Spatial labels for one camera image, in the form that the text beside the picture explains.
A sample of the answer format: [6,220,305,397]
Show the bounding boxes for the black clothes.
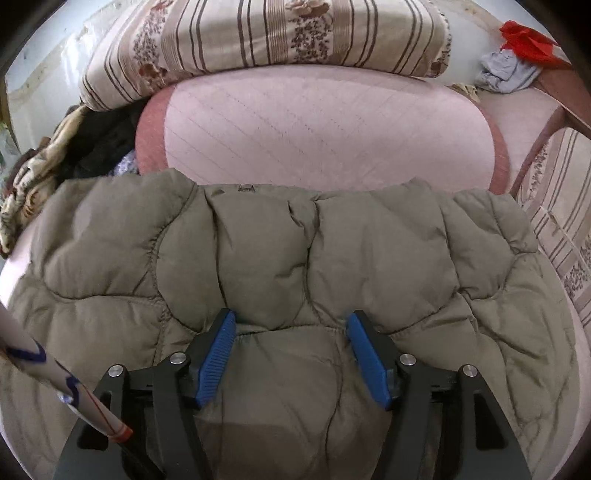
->
[65,99,148,181]

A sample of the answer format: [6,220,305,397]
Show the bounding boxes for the pink bolster with red edge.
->
[135,65,511,195]

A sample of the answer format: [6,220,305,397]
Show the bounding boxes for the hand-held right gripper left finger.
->
[54,308,237,480]

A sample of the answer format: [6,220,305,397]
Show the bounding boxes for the red cloth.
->
[500,21,571,70]

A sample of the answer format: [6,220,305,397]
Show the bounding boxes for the grey-blue cloth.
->
[475,50,541,94]

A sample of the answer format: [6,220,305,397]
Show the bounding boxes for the small beige floral cloth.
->
[448,82,482,101]

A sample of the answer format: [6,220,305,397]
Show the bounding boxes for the brown patterned blanket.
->
[0,105,93,259]

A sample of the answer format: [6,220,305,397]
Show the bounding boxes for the pink sofa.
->
[0,60,591,416]

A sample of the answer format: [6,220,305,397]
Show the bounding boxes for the olive quilted hooded jacket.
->
[0,168,580,480]

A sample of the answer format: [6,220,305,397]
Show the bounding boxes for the blue patterned cloth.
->
[111,150,139,176]

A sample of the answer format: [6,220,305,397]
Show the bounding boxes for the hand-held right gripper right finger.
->
[346,310,532,480]

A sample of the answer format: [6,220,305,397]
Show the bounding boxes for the striped floral cushion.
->
[510,127,591,315]
[79,0,452,112]

